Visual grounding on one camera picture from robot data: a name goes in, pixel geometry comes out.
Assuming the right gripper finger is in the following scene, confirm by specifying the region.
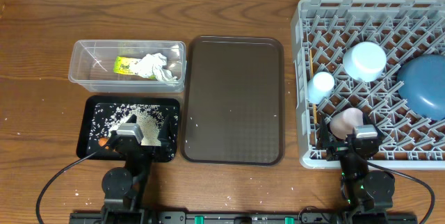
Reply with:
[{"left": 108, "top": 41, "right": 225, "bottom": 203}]
[
  {"left": 316, "top": 118, "right": 330, "bottom": 150},
  {"left": 363, "top": 114, "right": 384, "bottom": 137}
]

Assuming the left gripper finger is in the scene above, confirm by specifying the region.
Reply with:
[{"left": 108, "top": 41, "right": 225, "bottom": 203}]
[
  {"left": 157, "top": 115, "right": 173, "bottom": 148},
  {"left": 111, "top": 114, "right": 136, "bottom": 135}
]

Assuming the pink cup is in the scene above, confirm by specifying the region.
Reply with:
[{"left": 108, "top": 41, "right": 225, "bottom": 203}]
[{"left": 330, "top": 108, "right": 364, "bottom": 140}]

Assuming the white rice pile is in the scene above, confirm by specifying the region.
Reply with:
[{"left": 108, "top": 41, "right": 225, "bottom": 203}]
[{"left": 76, "top": 99, "right": 179, "bottom": 158}]

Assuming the orange carrot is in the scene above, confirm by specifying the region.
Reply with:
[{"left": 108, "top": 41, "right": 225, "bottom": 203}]
[{"left": 98, "top": 137, "right": 108, "bottom": 147}]

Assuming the light blue cup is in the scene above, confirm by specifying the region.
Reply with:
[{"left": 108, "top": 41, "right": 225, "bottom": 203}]
[{"left": 307, "top": 72, "right": 334, "bottom": 104}]

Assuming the light blue bowl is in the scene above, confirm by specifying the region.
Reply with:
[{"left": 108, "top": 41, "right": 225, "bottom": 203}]
[{"left": 343, "top": 42, "right": 387, "bottom": 82}]

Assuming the foil snack wrapper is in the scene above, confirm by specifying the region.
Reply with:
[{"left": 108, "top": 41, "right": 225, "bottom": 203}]
[{"left": 113, "top": 56, "right": 140, "bottom": 75}]

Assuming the dark blue plate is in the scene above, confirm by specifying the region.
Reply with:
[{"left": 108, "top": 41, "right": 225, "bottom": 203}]
[{"left": 397, "top": 54, "right": 444, "bottom": 120}]

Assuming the white tissue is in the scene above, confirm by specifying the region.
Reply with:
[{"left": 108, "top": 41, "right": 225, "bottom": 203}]
[{"left": 130, "top": 53, "right": 177, "bottom": 82}]

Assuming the wooden chopstick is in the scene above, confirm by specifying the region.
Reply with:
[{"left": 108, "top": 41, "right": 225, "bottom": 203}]
[{"left": 309, "top": 49, "right": 318, "bottom": 125}]

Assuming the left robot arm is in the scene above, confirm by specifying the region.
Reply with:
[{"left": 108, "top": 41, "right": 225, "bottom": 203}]
[{"left": 100, "top": 115, "right": 177, "bottom": 223}]

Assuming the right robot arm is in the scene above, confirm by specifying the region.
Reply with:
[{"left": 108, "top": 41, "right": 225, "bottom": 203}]
[{"left": 316, "top": 115, "right": 395, "bottom": 224}]

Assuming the grey dishwasher rack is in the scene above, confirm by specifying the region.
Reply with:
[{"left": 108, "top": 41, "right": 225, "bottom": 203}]
[{"left": 291, "top": 0, "right": 444, "bottom": 170}]

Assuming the black tray bin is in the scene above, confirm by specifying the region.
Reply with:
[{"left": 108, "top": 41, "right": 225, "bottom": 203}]
[{"left": 76, "top": 95, "right": 180, "bottom": 162}]

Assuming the brown serving tray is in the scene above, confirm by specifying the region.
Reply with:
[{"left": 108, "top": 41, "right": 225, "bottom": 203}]
[{"left": 181, "top": 36, "right": 285, "bottom": 166}]

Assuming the clear plastic bin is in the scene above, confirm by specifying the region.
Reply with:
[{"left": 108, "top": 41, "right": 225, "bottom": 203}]
[{"left": 69, "top": 40, "right": 186, "bottom": 93}]

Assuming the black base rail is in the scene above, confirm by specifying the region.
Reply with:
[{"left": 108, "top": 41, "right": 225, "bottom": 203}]
[{"left": 68, "top": 210, "right": 418, "bottom": 224}]

